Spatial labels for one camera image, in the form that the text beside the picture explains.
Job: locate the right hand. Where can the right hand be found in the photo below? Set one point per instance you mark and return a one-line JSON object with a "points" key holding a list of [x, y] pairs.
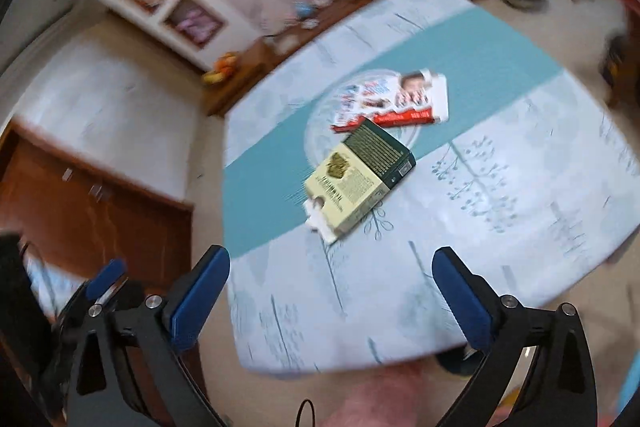
{"points": [[415, 393]]}

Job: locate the blue glass ornament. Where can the blue glass ornament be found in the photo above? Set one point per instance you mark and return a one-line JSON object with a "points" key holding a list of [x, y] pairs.
{"points": [[304, 9]]}

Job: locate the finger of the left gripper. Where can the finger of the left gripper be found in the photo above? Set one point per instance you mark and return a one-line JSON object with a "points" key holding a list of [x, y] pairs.
{"points": [[109, 275]]}

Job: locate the fruit bowl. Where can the fruit bowl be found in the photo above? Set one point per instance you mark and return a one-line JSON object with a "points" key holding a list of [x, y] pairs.
{"points": [[223, 69]]}

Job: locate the red white chocolate box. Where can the red white chocolate box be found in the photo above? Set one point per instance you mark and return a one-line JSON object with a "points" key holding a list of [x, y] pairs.
{"points": [[391, 99]]}

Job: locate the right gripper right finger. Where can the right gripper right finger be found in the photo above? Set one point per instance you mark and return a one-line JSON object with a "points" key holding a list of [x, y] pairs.
{"points": [[559, 388]]}

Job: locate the green and cream box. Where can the green and cream box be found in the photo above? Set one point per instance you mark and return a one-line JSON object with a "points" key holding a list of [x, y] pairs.
{"points": [[358, 173]]}

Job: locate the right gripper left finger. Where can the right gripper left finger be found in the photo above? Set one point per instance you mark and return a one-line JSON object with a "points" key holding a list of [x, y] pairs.
{"points": [[123, 351]]}

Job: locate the leaf pattern tablecloth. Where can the leaf pattern tablecloth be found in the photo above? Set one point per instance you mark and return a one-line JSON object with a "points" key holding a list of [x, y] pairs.
{"points": [[529, 180]]}

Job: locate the wooden door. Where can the wooden door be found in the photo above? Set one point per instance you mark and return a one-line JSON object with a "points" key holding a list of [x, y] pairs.
{"points": [[80, 216]]}

